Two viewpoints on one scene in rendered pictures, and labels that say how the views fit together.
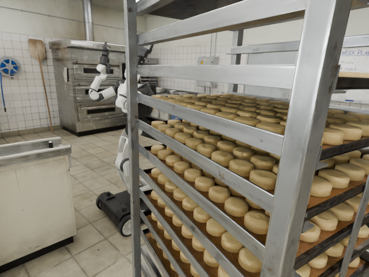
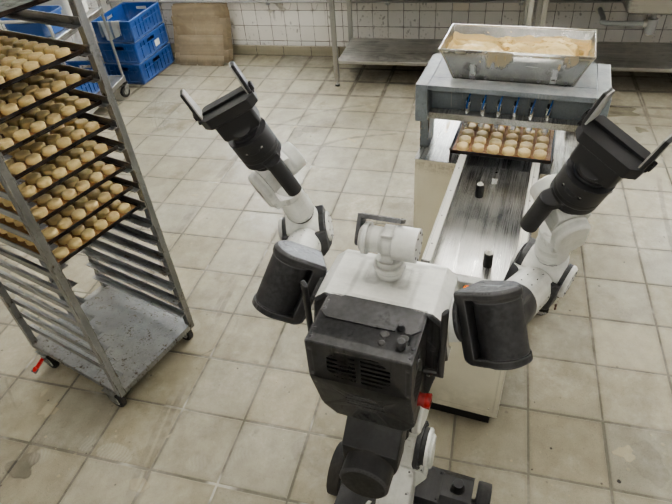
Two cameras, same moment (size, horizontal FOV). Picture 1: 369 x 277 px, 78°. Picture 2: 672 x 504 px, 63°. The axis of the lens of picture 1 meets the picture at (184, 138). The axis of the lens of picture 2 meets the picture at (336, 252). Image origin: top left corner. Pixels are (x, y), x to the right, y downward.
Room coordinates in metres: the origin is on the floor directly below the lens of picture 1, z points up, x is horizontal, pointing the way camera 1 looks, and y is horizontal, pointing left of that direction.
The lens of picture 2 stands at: (2.82, 0.09, 2.11)
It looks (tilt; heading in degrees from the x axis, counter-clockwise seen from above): 40 degrees down; 156
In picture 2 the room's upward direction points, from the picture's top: 5 degrees counter-clockwise
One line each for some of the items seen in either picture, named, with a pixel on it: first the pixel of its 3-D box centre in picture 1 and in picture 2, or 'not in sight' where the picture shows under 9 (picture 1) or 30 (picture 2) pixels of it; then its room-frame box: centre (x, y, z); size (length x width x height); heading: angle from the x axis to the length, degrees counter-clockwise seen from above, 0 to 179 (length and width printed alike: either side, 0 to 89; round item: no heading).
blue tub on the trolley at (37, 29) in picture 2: not in sight; (34, 22); (-2.25, -0.01, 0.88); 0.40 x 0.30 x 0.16; 52
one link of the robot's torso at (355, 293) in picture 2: (137, 98); (382, 339); (2.17, 0.47, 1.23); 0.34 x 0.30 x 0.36; 42
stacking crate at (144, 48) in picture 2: not in sight; (135, 42); (-3.09, 0.77, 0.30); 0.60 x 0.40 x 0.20; 138
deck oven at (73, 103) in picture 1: (98, 88); not in sight; (5.59, 2.15, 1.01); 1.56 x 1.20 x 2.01; 138
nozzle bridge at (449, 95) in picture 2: not in sight; (508, 113); (1.22, 1.66, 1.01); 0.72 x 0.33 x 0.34; 42
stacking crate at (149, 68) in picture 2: not in sight; (141, 62); (-3.09, 0.77, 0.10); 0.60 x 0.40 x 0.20; 136
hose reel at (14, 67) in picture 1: (11, 84); not in sight; (4.78, 3.61, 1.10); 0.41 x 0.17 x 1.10; 138
